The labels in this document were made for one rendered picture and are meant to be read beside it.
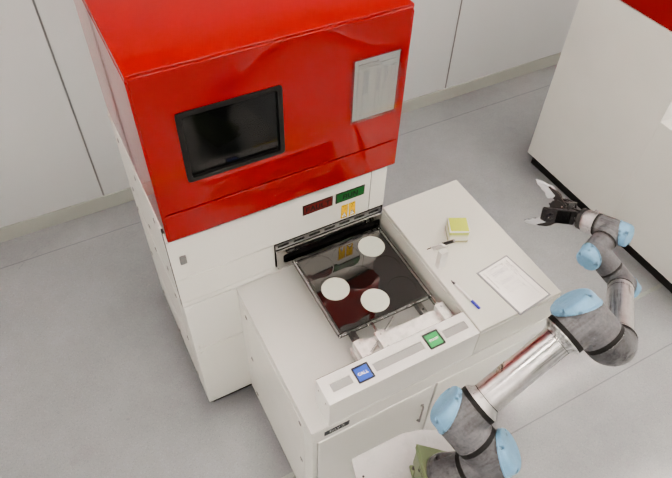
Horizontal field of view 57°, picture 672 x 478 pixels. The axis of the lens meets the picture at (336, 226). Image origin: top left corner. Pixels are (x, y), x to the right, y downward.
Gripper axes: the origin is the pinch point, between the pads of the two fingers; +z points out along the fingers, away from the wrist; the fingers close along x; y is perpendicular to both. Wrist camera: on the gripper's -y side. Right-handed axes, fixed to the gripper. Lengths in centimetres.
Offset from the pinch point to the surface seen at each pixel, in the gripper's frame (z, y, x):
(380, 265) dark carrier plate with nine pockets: 32, -31, -35
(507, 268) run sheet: -1.9, -3.8, -24.5
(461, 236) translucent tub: 14.8, -11.4, -18.3
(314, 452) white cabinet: 11, -67, -88
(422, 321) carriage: 8, -31, -45
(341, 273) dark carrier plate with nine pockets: 39, -43, -39
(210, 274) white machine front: 63, -82, -45
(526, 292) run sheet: -12.2, -5.4, -28.9
